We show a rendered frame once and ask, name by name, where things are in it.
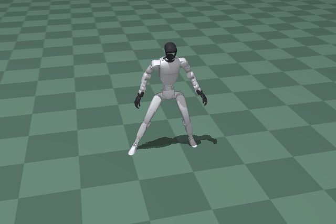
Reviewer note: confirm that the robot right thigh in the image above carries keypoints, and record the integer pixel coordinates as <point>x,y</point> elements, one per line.
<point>154,105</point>

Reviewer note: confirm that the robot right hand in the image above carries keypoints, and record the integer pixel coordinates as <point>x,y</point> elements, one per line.
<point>138,98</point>

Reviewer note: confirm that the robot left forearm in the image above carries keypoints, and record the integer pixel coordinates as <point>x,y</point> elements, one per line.
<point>195,83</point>

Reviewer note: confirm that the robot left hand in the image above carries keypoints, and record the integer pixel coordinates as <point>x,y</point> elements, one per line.
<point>202,95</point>

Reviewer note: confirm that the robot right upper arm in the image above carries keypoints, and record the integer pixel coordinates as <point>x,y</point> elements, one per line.
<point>155,64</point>

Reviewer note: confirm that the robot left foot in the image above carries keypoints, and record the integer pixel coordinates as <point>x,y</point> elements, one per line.
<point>192,142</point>

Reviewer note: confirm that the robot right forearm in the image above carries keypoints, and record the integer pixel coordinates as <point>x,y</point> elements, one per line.
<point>143,84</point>

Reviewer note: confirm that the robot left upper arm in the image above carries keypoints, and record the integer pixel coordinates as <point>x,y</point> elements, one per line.
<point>186,67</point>

